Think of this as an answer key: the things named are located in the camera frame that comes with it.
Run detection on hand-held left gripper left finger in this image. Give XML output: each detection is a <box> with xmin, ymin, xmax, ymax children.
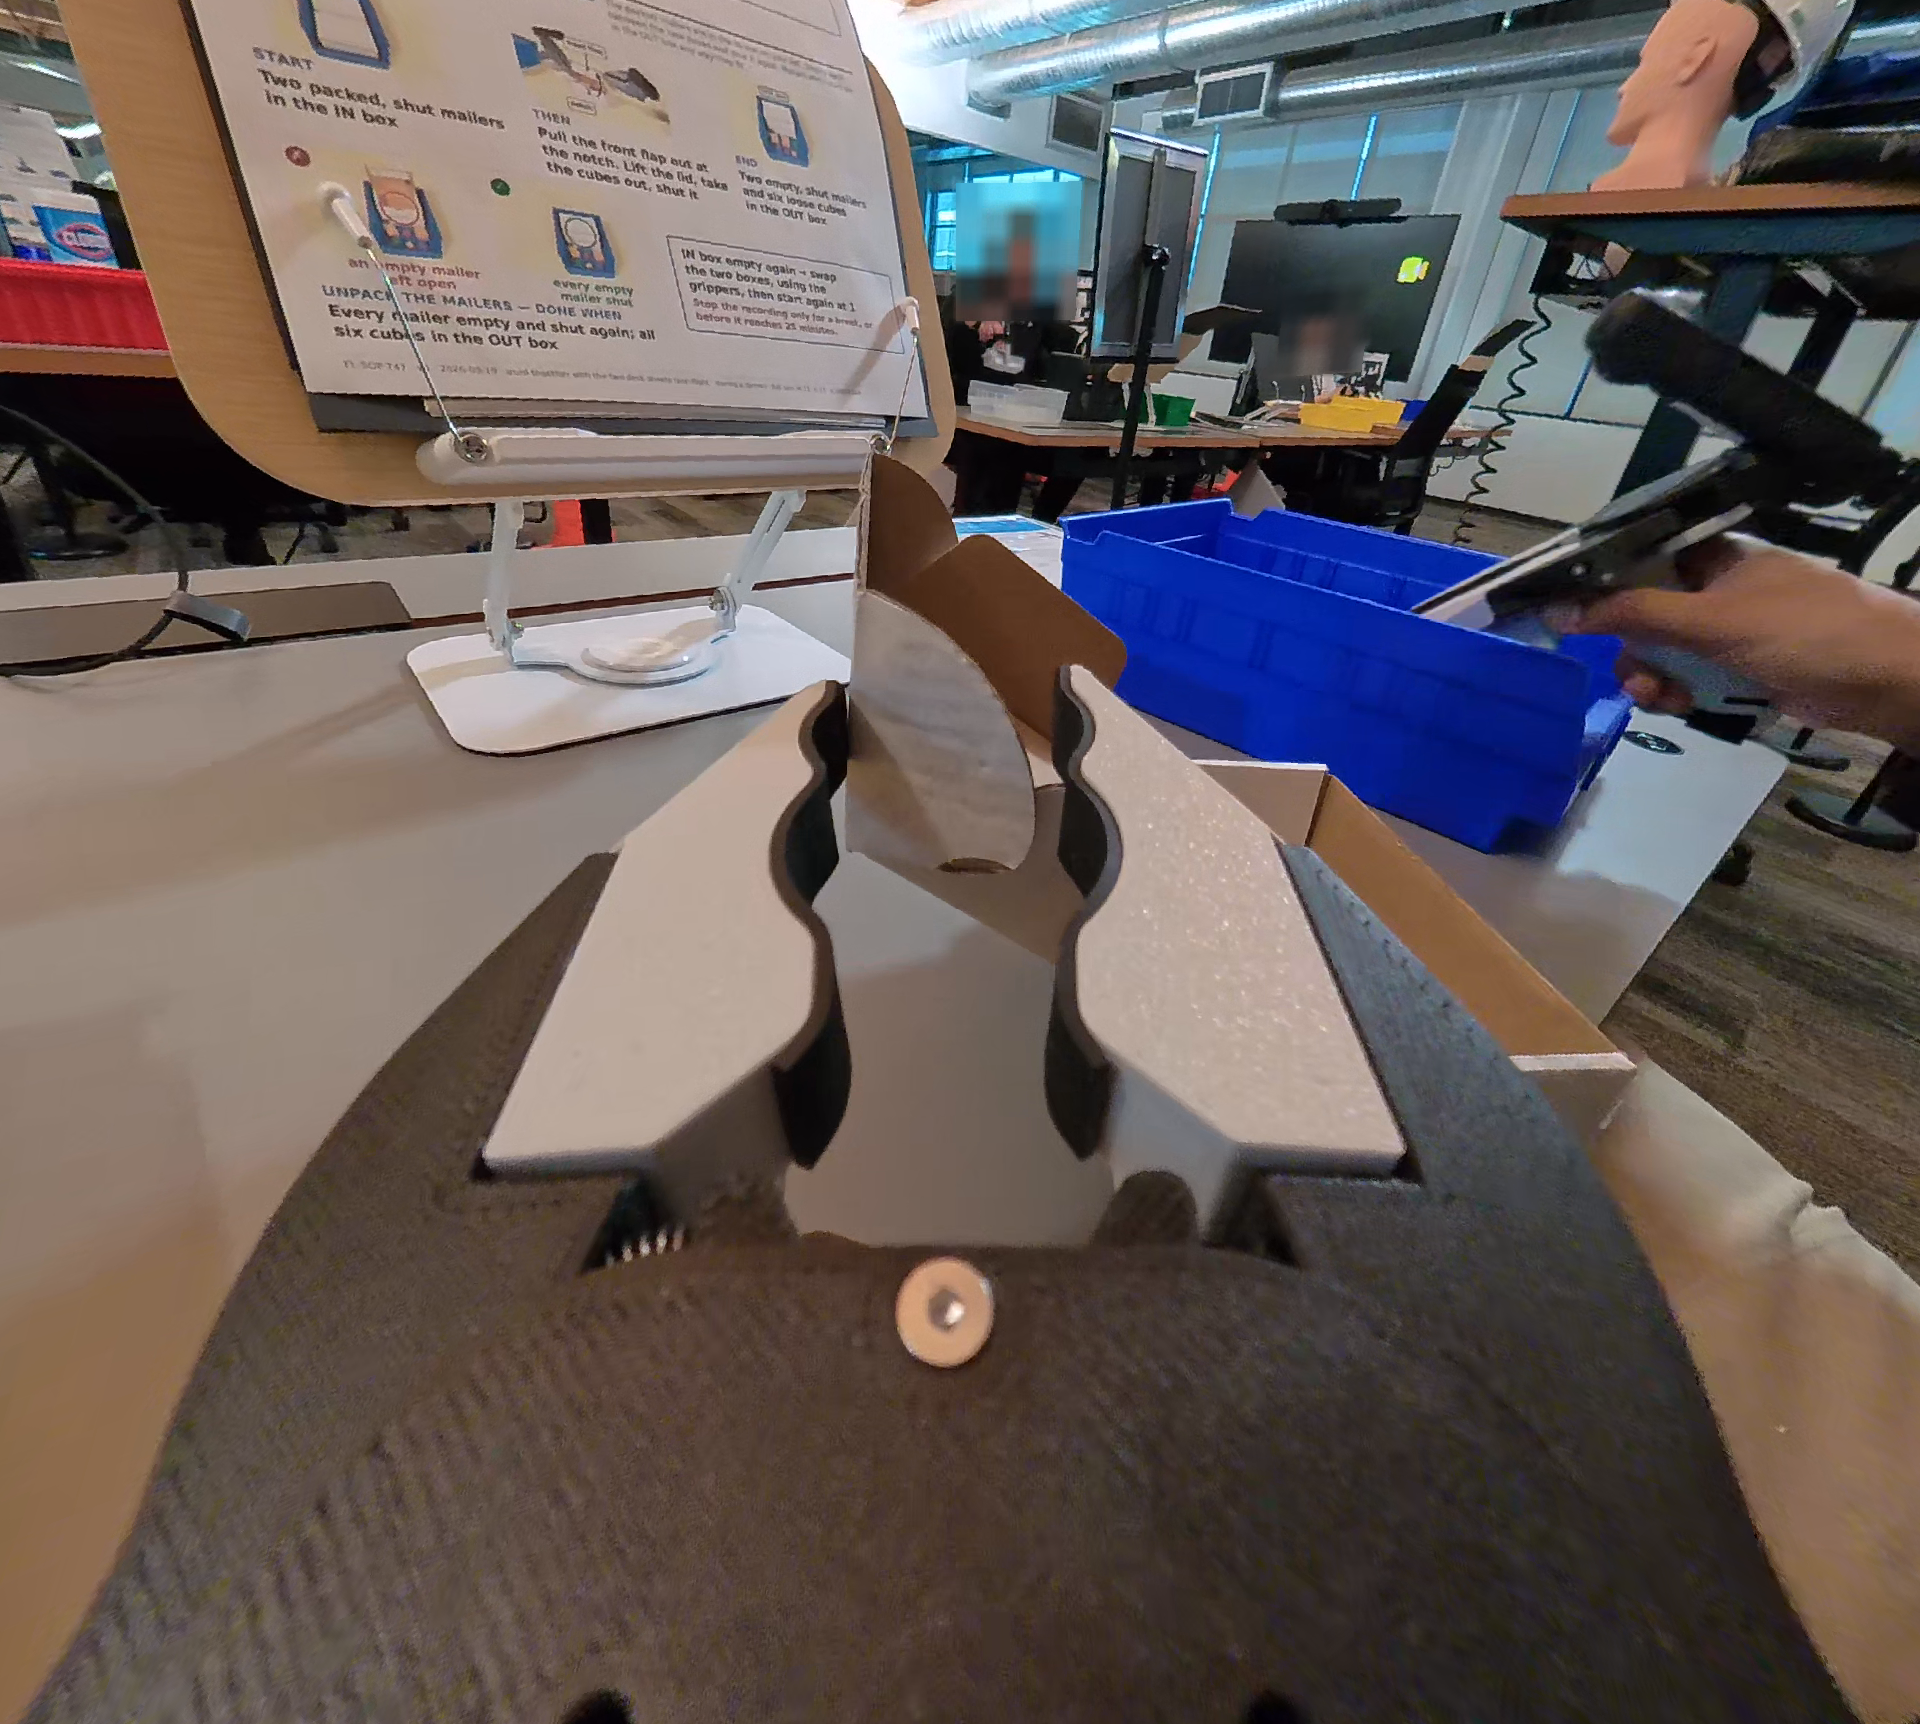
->
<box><xmin>482</xmin><ymin>680</ymin><xmax>857</xmax><ymax>1183</ymax></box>

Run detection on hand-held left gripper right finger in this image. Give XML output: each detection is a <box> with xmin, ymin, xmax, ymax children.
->
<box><xmin>1044</xmin><ymin>665</ymin><xmax>1412</xmax><ymax>1238</ymax></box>

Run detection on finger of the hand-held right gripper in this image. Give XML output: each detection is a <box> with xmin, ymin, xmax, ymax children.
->
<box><xmin>1410</xmin><ymin>535</ymin><xmax>1596</xmax><ymax>633</ymax></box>

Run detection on blue plastic bin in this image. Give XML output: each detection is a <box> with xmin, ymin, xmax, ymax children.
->
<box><xmin>1060</xmin><ymin>496</ymin><xmax>1637</xmax><ymax>856</ymax></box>

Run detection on white cardboard mailer box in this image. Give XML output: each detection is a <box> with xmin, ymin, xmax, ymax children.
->
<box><xmin>780</xmin><ymin>447</ymin><xmax>1639</xmax><ymax>1253</ymax></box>

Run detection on raised wooden desk top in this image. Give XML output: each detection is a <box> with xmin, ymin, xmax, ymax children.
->
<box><xmin>1500</xmin><ymin>178</ymin><xmax>1920</xmax><ymax>230</ymax></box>

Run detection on grey desk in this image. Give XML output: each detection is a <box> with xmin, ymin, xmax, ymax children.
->
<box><xmin>0</xmin><ymin>524</ymin><xmax>1794</xmax><ymax>1724</ymax></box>

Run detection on person's right hand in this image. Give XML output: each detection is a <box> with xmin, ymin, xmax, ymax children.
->
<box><xmin>1559</xmin><ymin>538</ymin><xmax>1920</xmax><ymax>754</ymax></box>

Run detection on black office chair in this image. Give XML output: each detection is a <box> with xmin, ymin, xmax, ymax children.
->
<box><xmin>1320</xmin><ymin>356</ymin><xmax>1505</xmax><ymax>529</ymax></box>

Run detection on black bag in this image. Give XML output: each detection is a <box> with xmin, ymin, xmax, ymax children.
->
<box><xmin>1724</xmin><ymin>122</ymin><xmax>1920</xmax><ymax>192</ymax></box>

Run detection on mannequin head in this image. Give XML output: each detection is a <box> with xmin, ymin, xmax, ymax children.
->
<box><xmin>1603</xmin><ymin>0</ymin><xmax>1801</xmax><ymax>193</ymax></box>

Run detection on black stand pole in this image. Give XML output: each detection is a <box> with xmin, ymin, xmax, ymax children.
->
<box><xmin>1114</xmin><ymin>245</ymin><xmax>1176</xmax><ymax>514</ymax></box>

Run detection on wooden background table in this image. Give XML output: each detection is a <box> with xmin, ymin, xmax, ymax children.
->
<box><xmin>0</xmin><ymin>344</ymin><xmax>177</xmax><ymax>382</ymax></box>
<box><xmin>956</xmin><ymin>395</ymin><xmax>1505</xmax><ymax>529</ymax></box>

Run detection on monitor on stand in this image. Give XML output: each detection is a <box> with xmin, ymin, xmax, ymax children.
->
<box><xmin>1090</xmin><ymin>129</ymin><xmax>1212</xmax><ymax>364</ymax></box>

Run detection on instruction sheet on stand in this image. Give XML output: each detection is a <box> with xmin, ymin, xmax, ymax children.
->
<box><xmin>12</xmin><ymin>0</ymin><xmax>954</xmax><ymax>508</ymax></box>

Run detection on printed instruction sheet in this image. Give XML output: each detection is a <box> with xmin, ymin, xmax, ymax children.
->
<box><xmin>125</xmin><ymin>0</ymin><xmax>931</xmax><ymax>424</ymax></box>

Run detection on red plastic bin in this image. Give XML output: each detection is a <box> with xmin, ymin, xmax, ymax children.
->
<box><xmin>0</xmin><ymin>254</ymin><xmax>169</xmax><ymax>353</ymax></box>

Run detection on black metal frame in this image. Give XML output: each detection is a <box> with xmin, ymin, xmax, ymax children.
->
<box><xmin>1529</xmin><ymin>224</ymin><xmax>1920</xmax><ymax>512</ymax></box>

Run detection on coiled cable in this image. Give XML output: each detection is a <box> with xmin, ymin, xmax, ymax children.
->
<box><xmin>1461</xmin><ymin>320</ymin><xmax>1541</xmax><ymax>512</ymax></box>

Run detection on black wall screen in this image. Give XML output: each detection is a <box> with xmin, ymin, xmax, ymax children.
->
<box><xmin>1212</xmin><ymin>211</ymin><xmax>1468</xmax><ymax>393</ymax></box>

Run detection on black cable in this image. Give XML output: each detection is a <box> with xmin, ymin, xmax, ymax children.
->
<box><xmin>0</xmin><ymin>403</ymin><xmax>251</xmax><ymax>680</ymax></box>

